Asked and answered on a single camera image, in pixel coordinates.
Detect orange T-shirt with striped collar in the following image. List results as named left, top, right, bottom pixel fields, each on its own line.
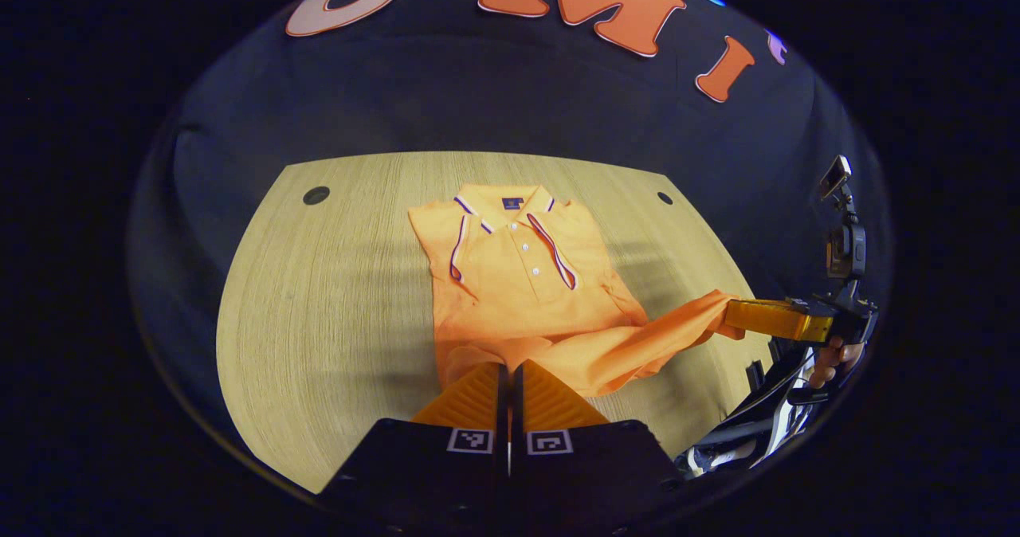
left=408, top=184, right=746, bottom=398

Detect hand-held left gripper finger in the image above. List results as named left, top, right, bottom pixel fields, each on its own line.
left=510, top=359, right=686, bottom=522
left=319, top=362, right=511, bottom=522

